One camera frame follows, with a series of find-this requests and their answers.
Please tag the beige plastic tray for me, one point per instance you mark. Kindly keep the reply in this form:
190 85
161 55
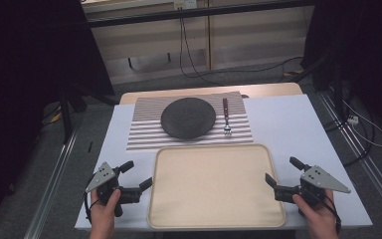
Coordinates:
212 189

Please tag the white power strip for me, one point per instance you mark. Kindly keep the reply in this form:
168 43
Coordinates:
353 119

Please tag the person's right hand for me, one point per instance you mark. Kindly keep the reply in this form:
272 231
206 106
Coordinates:
315 214

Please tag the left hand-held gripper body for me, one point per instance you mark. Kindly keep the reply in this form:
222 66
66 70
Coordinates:
103 176

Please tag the metal floor rail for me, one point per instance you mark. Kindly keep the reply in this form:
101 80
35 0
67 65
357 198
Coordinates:
364 156
51 189

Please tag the black desk edge bar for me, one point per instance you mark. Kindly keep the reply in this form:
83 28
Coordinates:
192 13

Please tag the striped placemat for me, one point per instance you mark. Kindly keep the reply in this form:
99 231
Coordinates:
146 132

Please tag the light wooden cabinet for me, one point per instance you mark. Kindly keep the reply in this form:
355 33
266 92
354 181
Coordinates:
245 43

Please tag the white wall socket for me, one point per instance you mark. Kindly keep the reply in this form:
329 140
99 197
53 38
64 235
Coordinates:
185 4

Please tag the black curtain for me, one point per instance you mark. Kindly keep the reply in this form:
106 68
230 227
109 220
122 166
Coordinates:
23 83
361 49

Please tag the small black stick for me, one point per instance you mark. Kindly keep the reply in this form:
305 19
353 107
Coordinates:
90 146

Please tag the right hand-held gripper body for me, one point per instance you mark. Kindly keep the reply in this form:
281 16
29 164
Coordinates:
316 181

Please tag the black stand legs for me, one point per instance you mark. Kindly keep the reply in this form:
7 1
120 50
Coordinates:
69 113

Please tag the dark grey round plate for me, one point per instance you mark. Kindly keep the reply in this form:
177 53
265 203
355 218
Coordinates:
188 118

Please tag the person's left hand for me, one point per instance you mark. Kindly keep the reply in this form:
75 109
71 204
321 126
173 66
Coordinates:
104 212

